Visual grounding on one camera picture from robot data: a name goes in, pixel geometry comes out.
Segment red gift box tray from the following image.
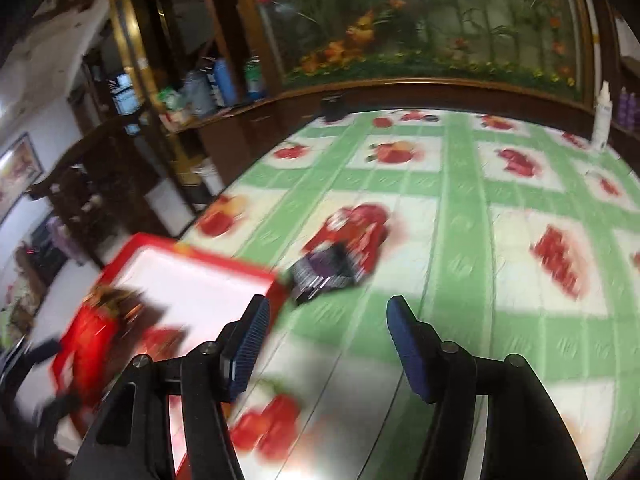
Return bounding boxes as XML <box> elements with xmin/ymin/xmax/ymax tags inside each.
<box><xmin>49</xmin><ymin>232</ymin><xmax>292</xmax><ymax>476</ymax></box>

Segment dark purple plum packet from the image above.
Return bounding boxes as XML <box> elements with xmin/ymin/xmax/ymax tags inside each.
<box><xmin>288</xmin><ymin>242</ymin><xmax>369</xmax><ymax>306</ymax></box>

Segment large red foil bag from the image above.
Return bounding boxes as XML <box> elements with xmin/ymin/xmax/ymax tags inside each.
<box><xmin>51</xmin><ymin>284</ymin><xmax>186</xmax><ymax>408</ymax></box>

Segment long red snack packet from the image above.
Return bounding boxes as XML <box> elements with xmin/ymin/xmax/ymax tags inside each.
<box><xmin>303</xmin><ymin>203</ymin><xmax>390</xmax><ymax>280</ymax></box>

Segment green fruit-pattern tablecloth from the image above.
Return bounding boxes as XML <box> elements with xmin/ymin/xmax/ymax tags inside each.
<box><xmin>184</xmin><ymin>110</ymin><xmax>639</xmax><ymax>479</ymax></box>

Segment white plastic bucket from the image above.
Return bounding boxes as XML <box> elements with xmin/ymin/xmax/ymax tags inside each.
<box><xmin>192</xmin><ymin>157</ymin><xmax>226</xmax><ymax>196</ymax></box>

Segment dark wooden chair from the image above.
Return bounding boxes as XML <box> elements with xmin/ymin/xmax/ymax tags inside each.
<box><xmin>27</xmin><ymin>103</ymin><xmax>193</xmax><ymax>269</ymax></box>

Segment grey thermos jug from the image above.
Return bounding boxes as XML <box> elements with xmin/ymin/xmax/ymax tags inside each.
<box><xmin>183</xmin><ymin>70</ymin><xmax>217</xmax><ymax>118</ymax></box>

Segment blue thermos jug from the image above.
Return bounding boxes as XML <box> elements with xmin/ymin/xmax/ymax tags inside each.
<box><xmin>213</xmin><ymin>58</ymin><xmax>238</xmax><ymax>107</ymax></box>

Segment green-label plastic bottle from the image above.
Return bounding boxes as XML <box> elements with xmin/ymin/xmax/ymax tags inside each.
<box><xmin>244</xmin><ymin>55</ymin><xmax>267</xmax><ymax>101</ymax></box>

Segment white spray bottle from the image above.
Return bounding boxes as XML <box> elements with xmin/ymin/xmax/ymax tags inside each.
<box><xmin>590</xmin><ymin>80</ymin><xmax>613</xmax><ymax>152</ymax></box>

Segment purple bottles on shelf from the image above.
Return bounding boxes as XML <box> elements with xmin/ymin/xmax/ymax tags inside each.
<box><xmin>616</xmin><ymin>87</ymin><xmax>638</xmax><ymax>131</ymax></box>

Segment floral glass partition panel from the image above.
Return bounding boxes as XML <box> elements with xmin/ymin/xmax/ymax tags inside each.
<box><xmin>256</xmin><ymin>0</ymin><xmax>593</xmax><ymax>102</ymax></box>

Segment framed wall painting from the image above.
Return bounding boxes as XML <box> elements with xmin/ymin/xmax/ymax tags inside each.
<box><xmin>0</xmin><ymin>132</ymin><xmax>43</xmax><ymax>222</ymax></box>

